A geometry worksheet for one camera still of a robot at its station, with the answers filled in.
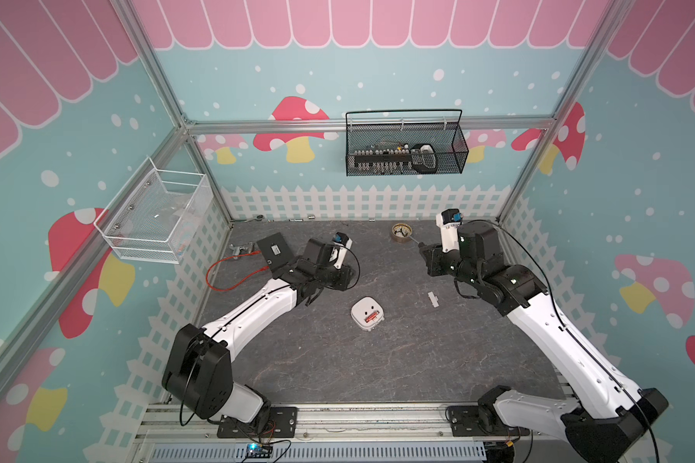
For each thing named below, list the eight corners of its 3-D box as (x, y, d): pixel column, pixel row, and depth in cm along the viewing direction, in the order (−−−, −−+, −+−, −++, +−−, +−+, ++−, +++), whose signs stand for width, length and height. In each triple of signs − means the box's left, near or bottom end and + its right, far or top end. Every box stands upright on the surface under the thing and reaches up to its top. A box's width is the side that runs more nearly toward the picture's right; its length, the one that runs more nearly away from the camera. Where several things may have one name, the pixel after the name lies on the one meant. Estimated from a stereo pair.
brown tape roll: (392, 243, 116) (392, 240, 114) (390, 226, 121) (391, 223, 120) (413, 243, 116) (414, 240, 114) (410, 226, 121) (411, 223, 120)
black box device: (270, 271, 107) (269, 267, 105) (258, 245, 115) (256, 241, 113) (295, 261, 110) (294, 256, 108) (281, 236, 118) (280, 231, 116)
